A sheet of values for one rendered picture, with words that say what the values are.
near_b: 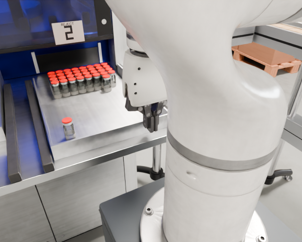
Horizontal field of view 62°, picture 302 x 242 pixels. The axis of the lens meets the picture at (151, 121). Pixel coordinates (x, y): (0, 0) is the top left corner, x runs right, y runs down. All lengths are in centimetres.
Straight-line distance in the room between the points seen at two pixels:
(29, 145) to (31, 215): 63
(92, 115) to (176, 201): 38
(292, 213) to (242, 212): 139
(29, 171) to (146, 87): 27
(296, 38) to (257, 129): 105
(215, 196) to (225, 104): 11
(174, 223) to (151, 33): 25
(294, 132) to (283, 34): 46
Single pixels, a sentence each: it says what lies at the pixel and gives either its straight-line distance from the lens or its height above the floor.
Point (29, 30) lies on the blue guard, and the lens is 80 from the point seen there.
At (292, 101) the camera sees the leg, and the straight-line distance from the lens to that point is 136.
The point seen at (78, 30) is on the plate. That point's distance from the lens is 82.
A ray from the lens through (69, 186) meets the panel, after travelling 112.
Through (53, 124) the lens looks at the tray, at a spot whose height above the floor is 88.
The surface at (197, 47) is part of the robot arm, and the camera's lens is 16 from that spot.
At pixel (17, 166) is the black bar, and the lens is 52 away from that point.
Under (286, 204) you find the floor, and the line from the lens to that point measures 173.
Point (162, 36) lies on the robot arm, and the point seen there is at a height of 118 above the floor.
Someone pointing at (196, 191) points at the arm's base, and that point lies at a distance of 28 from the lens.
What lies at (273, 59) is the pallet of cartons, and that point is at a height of 21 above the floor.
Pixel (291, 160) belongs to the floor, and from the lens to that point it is 204.
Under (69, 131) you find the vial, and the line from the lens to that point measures 55.
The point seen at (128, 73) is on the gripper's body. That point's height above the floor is 104.
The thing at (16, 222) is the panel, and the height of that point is 33.
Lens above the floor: 122
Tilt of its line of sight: 34 degrees down
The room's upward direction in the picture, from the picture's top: straight up
